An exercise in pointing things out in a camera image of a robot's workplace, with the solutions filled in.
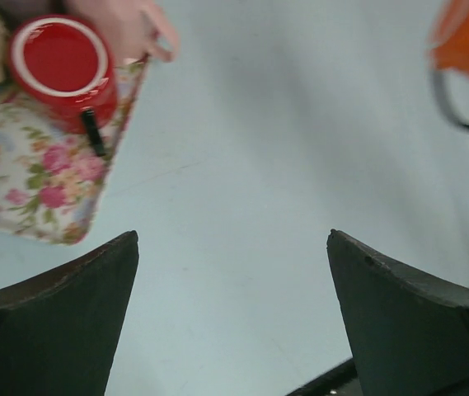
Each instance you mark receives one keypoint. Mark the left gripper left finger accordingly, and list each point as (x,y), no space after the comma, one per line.
(59,330)

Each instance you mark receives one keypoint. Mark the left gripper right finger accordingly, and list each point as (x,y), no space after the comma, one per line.
(408,330)

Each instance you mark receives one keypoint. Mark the red mug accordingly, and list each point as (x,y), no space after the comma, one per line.
(65,65)

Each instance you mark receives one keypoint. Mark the orange mug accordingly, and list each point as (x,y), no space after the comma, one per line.
(449,50)

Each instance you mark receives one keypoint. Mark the pink mug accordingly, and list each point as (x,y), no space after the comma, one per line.
(132,29)

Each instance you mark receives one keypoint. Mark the floral serving tray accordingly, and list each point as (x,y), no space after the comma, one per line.
(51,182)

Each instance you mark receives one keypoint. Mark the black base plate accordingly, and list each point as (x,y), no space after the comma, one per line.
(341,380)

